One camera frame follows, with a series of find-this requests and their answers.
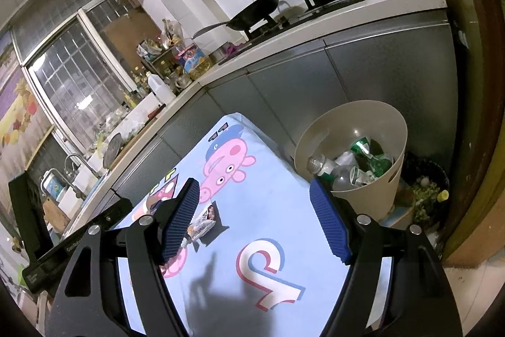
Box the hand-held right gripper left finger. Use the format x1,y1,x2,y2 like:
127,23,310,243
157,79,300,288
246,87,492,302
44,176,201,337

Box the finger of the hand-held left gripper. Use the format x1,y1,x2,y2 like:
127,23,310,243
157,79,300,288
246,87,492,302
103,198,134,229

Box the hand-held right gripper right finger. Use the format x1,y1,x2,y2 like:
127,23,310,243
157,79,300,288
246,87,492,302
309,179,463,337

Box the clear snack wrapper brown end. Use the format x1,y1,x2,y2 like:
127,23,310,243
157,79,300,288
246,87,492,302
185,203,220,244

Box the clear plastic bottle green label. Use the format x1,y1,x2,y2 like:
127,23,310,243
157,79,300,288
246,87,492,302
308,154,356,180
329,164,378,192

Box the crushed green can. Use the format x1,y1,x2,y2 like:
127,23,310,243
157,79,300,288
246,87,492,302
350,139,374,159
367,151,394,177

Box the beige plastic bin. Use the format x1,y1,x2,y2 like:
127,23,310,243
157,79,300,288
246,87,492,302
294,99,408,221

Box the small wooden cutting board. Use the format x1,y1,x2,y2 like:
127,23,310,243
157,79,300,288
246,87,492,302
41,199,72,234

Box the blue white container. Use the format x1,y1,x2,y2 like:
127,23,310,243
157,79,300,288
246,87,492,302
43,175,66,199

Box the white sink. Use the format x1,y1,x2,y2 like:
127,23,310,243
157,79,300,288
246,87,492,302
57,157,105,215

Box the steel faucet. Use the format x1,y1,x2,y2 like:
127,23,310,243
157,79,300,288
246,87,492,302
64,153,100,184
39,168,76,200

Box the blue cartoon pig blanket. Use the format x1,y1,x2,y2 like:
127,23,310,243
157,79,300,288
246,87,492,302
114,112,395,337

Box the round metal lid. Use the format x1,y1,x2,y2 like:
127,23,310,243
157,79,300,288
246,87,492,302
103,132,123,169

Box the long wooden chopping board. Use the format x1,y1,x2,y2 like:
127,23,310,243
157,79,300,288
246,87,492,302
108,106,166,172

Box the clear plastic bag pile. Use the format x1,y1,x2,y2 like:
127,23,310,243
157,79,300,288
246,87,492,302
92,112,137,148

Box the white plastic tray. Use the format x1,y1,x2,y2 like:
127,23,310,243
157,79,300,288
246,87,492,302
118,94,156,124

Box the black bag vegetable scraps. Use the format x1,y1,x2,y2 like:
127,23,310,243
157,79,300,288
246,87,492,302
398,153,451,228

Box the white plastic jug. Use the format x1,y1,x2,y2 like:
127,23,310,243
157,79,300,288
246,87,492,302
146,72,176,105

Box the row of sauce bottles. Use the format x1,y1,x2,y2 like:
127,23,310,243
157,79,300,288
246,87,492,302
124,66,152,105

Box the window with metal grille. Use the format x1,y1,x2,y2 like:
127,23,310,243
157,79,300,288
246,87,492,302
12,0,137,148

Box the grey kitchen base cabinets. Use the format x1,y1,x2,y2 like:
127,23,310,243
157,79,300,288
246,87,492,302
59,9,460,227

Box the dark spice rack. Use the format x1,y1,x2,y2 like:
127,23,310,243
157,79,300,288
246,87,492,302
140,45,186,86

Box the large cooking oil bottle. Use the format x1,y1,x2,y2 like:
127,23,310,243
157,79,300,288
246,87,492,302
171,43,206,80

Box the pile of food bags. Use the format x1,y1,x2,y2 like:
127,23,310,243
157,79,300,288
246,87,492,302
136,18,186,57

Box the brown cardboard panel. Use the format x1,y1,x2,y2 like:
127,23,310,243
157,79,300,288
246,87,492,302
98,7,162,61

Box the black frying pan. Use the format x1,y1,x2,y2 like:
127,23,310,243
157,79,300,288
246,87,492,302
193,0,281,40

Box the white kitchen countertop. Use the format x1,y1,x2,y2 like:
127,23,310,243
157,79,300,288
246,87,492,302
47,0,448,243

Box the fruit wall poster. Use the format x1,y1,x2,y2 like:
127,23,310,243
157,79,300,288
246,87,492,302
0,33,56,180

